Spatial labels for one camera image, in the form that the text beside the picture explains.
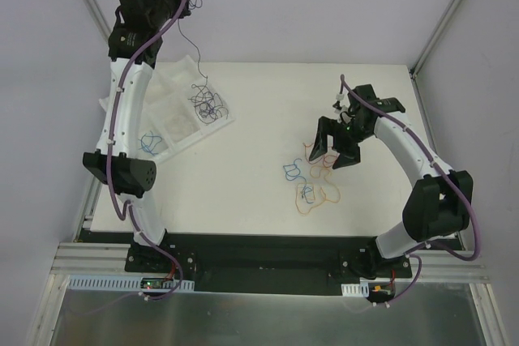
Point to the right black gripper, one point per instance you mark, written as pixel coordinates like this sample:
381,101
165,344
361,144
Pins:
340,135

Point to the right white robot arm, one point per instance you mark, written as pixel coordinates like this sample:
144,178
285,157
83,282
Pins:
440,200

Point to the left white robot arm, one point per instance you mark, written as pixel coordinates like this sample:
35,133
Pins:
134,44

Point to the white foam compartment tray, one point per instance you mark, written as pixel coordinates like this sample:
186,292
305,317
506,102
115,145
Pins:
179,108

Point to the right white cable duct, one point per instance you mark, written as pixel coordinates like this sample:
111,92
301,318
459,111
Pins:
355,290

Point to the white cable duct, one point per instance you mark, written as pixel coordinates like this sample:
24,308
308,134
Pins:
129,284
355,290

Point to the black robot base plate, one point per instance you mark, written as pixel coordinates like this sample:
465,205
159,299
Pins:
230,263

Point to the right aluminium frame post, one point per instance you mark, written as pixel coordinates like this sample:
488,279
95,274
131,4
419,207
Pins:
433,40

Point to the left white cable duct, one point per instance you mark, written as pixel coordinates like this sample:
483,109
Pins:
129,284

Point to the aluminium front rail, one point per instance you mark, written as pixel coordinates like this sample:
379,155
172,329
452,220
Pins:
96,259

